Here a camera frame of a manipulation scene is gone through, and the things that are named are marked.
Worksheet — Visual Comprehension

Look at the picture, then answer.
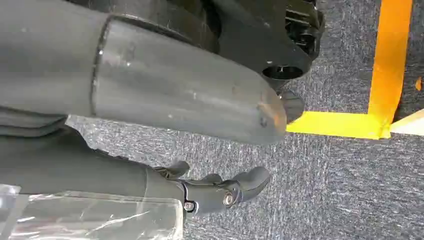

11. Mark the black robot leg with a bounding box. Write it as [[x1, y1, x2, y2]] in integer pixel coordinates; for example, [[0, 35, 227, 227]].
[[66, 0, 326, 124]]

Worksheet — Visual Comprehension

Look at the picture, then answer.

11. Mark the ribbed grey right arm sleeve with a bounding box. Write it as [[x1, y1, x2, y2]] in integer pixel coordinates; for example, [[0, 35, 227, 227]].
[[0, 105, 68, 139]]

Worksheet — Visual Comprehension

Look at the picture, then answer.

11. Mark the clear plastic film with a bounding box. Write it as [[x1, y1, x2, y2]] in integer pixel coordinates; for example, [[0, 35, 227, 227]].
[[0, 114, 185, 240]]

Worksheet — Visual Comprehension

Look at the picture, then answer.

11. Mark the yellow floor tape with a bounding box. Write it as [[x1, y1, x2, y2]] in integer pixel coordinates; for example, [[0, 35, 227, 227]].
[[286, 0, 414, 141]]

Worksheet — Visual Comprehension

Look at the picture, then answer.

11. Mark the pale board edge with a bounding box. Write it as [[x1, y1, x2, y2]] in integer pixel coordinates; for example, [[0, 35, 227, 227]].
[[390, 108, 424, 137]]

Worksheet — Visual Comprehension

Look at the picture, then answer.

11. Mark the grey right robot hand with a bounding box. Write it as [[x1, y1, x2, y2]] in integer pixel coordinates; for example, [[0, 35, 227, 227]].
[[0, 0, 288, 217]]

